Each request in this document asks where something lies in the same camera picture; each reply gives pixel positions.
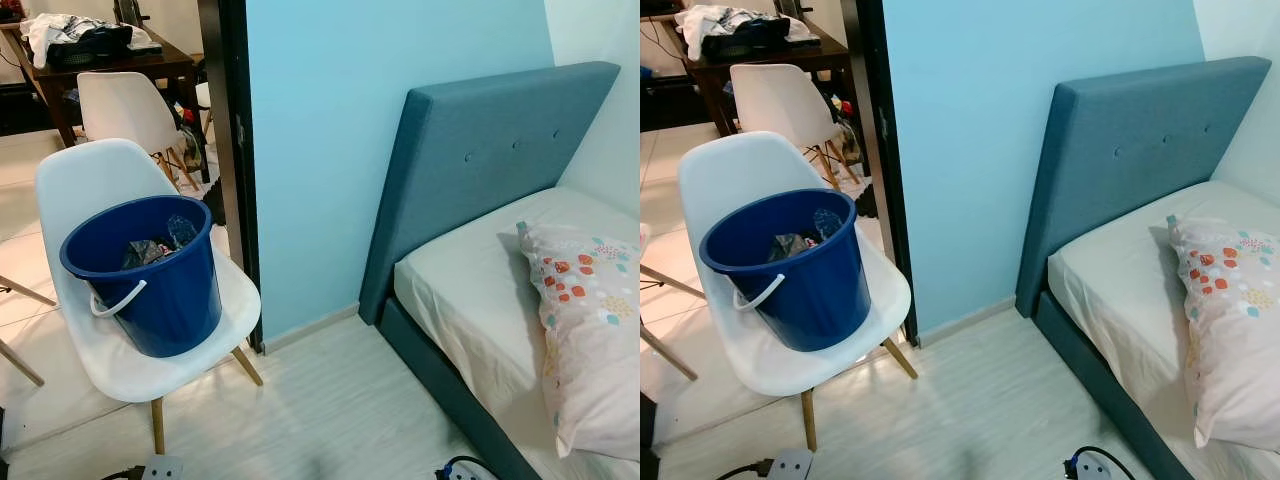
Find beige skirting board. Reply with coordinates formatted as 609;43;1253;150
262;303;363;354
918;297;1019;348

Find dark wooden desk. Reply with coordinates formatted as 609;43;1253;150
0;20;211;186
655;15;856;181

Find black bag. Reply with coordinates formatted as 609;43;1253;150
702;18;791;59
48;25;134;69

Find crumpled dark wrapper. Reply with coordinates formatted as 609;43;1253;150
122;215;199;269
768;208;846;263

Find blue plastic bucket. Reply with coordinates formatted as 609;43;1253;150
59;195;223;359
698;189;872;353

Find wooden legged tripod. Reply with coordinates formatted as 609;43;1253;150
0;275;58;387
640;265;706;381

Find white shell chair wooden legs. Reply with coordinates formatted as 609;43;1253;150
35;138;264;456
729;63;856;191
77;71;201;193
678;131;918;452

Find white sheeted mattress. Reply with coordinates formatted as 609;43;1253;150
393;185;641;480
1047;180;1280;480

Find black door frame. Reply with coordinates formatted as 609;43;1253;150
840;0;921;347
197;0;265;354

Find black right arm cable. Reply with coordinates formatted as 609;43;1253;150
1070;446;1141;480
445;455;501;480

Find white crumpled clothing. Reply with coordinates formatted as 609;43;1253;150
675;5;816;61
22;13;161;69

